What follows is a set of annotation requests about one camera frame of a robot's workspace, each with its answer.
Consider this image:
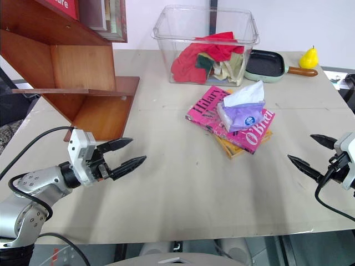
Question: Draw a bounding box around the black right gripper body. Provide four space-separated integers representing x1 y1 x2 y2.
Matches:
321 152 349 184

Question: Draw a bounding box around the purple tissue pack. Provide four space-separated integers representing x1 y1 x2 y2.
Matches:
216 80 266 134

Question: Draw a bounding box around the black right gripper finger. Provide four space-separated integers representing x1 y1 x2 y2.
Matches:
287 154 324 183
310 134 338 151

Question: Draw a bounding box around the yellow toy pear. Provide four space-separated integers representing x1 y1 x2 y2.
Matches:
298 45 320 69

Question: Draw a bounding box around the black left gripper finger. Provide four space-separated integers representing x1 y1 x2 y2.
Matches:
96 137 134 154
109 155 148 181

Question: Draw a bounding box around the cream cloth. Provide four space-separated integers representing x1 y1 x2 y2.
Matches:
208 52 247 84

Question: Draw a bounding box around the red box with white lettering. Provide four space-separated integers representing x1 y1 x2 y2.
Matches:
41 0 80 21

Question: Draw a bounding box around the orange book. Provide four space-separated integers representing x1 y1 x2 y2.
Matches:
212 88 273 160

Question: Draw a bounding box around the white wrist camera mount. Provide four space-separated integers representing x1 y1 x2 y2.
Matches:
67 129 98 187
333 132 355 191

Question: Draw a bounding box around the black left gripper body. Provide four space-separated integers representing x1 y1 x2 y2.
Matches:
86 147 112 183

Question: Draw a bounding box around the white cylinder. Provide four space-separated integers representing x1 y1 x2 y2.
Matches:
220 237 252 264
138 240 170 257

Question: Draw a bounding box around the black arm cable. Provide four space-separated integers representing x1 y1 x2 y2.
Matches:
0 126 77 222
315 165 355 222

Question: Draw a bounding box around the pink book with black print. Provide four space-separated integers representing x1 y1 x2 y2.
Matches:
185 85 276 155

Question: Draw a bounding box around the wooden shelf unit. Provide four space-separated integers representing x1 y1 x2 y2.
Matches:
0 0 140 142

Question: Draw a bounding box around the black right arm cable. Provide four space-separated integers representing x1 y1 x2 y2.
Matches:
315 165 355 222

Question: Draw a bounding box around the white paper with dark object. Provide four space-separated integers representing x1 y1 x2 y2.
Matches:
322 70 349 91

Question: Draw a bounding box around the green square frying pan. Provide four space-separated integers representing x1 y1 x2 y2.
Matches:
243 49 319 84

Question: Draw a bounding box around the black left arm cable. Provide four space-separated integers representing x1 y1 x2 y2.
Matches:
0 126 77 222

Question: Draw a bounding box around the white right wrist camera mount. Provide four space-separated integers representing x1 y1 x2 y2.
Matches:
333 132 355 191

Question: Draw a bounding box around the pile of coloured cloths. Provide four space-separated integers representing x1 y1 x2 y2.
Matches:
170 31 245 84

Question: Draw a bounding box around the clear plastic bin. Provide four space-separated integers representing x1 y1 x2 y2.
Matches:
151 4 261 85

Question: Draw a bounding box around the green and yellow cloth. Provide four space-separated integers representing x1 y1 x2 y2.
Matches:
195 53 216 70

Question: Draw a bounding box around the dark vertical post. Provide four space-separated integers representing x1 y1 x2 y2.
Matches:
207 0 217 34

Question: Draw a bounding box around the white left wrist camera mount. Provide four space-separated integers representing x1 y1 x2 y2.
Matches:
67 129 98 187

